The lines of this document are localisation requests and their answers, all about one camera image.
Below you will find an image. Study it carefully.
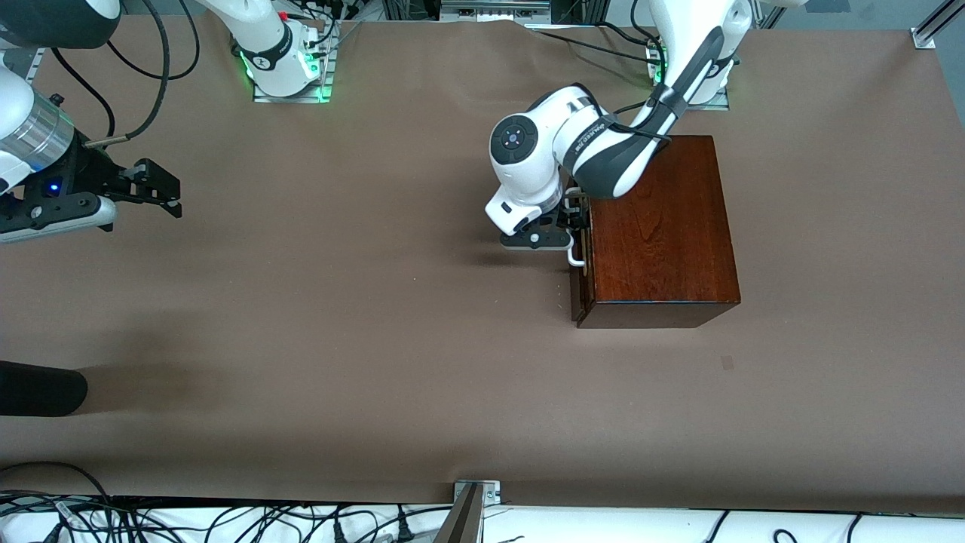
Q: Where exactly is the short black table cable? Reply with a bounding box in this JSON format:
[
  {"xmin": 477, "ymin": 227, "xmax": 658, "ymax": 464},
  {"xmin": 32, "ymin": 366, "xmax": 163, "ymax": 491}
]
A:
[{"xmin": 594, "ymin": 20, "xmax": 654, "ymax": 48}]

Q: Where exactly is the black cylinder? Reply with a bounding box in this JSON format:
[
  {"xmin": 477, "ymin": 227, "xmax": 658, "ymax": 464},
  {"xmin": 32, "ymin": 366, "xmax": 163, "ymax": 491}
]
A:
[{"xmin": 0, "ymin": 360, "xmax": 89, "ymax": 418}]

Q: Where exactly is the long black table cable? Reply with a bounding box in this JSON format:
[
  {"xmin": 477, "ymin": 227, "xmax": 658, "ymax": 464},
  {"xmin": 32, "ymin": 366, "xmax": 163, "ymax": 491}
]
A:
[{"xmin": 526, "ymin": 27, "xmax": 658, "ymax": 64}]

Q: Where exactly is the grey electronics box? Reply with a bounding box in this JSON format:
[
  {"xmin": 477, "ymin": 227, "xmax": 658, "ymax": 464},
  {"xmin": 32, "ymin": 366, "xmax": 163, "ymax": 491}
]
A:
[{"xmin": 440, "ymin": 0, "xmax": 551, "ymax": 21}]

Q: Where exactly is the aluminium corner profile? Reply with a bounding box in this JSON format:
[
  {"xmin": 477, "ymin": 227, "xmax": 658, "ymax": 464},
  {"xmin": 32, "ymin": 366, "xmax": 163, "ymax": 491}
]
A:
[{"xmin": 911, "ymin": 0, "xmax": 965, "ymax": 51}]

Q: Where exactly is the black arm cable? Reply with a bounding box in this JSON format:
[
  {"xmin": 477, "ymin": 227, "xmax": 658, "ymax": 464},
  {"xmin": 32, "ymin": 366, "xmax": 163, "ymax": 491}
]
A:
[
  {"xmin": 48, "ymin": 0, "xmax": 201, "ymax": 141},
  {"xmin": 602, "ymin": 0, "xmax": 673, "ymax": 146}
]

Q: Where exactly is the aluminium frame rail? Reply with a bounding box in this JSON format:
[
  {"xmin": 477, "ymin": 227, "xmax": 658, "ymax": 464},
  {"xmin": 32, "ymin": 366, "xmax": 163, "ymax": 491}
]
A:
[{"xmin": 0, "ymin": 48, "xmax": 40, "ymax": 81}]

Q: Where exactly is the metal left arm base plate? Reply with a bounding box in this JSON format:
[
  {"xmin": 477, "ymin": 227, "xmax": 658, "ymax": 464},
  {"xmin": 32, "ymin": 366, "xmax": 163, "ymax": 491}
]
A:
[{"xmin": 651, "ymin": 34, "xmax": 731, "ymax": 112}]

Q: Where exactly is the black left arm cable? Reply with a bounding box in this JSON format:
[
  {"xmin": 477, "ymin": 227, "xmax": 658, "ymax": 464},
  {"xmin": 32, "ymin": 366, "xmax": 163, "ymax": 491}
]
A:
[{"xmin": 602, "ymin": 0, "xmax": 673, "ymax": 146}]

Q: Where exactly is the aluminium profile with bracket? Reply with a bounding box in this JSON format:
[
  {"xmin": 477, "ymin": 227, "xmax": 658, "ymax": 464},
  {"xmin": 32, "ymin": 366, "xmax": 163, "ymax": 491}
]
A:
[{"xmin": 433, "ymin": 480, "xmax": 502, "ymax": 543}]

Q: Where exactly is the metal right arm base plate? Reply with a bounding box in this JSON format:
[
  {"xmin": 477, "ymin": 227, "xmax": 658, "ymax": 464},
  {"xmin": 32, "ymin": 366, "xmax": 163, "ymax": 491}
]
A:
[{"xmin": 252, "ymin": 23, "xmax": 334, "ymax": 105}]

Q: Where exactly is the black cable with brass connector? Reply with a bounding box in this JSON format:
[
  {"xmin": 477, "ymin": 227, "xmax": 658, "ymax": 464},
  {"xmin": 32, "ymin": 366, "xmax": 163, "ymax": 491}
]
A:
[{"xmin": 84, "ymin": 0, "xmax": 174, "ymax": 147}]

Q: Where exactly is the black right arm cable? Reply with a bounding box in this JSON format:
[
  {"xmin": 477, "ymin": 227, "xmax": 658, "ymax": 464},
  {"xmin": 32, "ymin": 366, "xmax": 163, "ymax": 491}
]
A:
[{"xmin": 48, "ymin": 0, "xmax": 201, "ymax": 141}]

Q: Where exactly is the large black looped cable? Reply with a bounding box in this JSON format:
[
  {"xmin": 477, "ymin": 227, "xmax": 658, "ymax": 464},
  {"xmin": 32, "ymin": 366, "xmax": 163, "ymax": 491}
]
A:
[{"xmin": 0, "ymin": 461, "xmax": 115, "ymax": 523}]

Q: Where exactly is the brown paper table cover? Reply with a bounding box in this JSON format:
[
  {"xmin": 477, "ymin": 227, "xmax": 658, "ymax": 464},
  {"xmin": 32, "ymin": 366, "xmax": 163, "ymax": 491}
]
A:
[{"xmin": 0, "ymin": 17, "xmax": 965, "ymax": 515}]

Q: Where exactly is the dark brown wooden cabinet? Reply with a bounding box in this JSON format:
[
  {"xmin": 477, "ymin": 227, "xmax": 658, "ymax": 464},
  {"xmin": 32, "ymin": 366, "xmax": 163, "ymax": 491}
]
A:
[{"xmin": 576, "ymin": 134, "xmax": 743, "ymax": 330}]

